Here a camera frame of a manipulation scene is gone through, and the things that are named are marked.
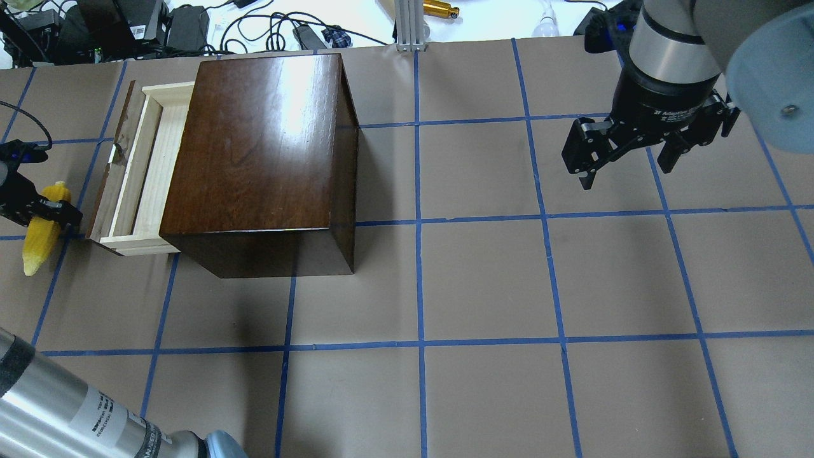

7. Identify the yellow toy corn cob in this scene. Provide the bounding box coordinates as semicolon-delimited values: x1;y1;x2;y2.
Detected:
22;181;72;277

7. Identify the dark wooden drawer cabinet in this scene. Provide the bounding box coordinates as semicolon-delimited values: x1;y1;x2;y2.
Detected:
159;54;359;279

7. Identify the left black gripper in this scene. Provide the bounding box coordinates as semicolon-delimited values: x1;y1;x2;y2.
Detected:
1;140;83;227

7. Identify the black corrugated cable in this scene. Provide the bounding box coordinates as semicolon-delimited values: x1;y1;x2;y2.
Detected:
0;101;53;150

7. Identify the black electronics box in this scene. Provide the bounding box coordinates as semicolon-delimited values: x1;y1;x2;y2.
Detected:
78;1;170;60

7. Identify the aluminium frame post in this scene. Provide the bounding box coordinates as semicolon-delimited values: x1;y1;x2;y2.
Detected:
394;0;427;52

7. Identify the light wood drawer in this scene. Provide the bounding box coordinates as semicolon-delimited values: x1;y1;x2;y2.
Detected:
85;81;195;256

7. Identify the black power adapter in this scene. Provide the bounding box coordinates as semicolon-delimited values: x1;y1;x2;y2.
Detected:
165;5;209;52

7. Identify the brass cylinder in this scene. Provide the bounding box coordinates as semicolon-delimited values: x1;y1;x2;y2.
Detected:
422;0;460;18

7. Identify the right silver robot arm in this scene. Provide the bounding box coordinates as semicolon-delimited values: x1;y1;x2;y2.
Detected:
562;1;813;190

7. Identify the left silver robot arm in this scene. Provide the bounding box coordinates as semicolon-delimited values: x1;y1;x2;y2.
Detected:
2;140;246;457

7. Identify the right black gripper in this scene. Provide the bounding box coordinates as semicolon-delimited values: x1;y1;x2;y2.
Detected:
562;70;741;190

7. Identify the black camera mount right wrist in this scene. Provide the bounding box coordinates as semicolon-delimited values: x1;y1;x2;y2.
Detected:
573;1;643;54

